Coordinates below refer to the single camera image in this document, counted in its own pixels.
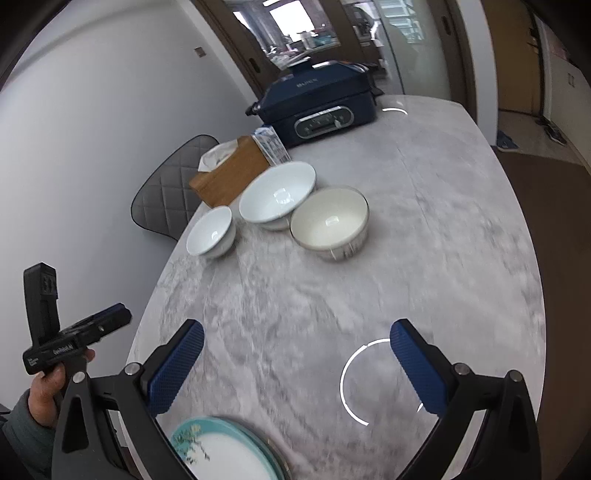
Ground large teal floral plate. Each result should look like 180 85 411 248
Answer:
169 417 288 480

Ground cream bowl pink flowers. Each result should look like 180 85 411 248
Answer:
290 186 370 261

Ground wide white bowl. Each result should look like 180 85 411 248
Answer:
238 161 317 231

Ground grey left sleeve forearm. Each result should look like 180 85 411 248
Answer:
1 389 55 479

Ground person's left hand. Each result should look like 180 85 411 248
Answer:
27 363 66 428

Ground small white bowl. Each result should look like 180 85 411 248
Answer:
186 206 236 259

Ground grey quilted chair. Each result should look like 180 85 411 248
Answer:
130 134 218 241

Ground wooden tissue box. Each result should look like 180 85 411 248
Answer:
188 136 270 208

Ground small blue white carton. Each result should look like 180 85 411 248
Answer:
252 125 291 166

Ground dark blue electric cooker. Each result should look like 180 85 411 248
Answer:
245 57 383 148

